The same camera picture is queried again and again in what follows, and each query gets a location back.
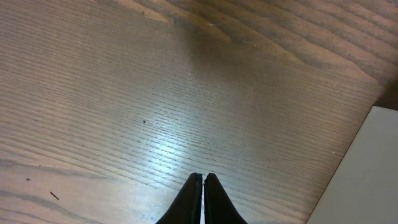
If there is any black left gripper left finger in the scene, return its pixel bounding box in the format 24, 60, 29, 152
156, 173, 203, 224

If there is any white cardboard box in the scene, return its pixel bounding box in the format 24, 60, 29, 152
308, 106, 397, 224

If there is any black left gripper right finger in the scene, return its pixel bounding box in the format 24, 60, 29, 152
204, 173, 247, 224

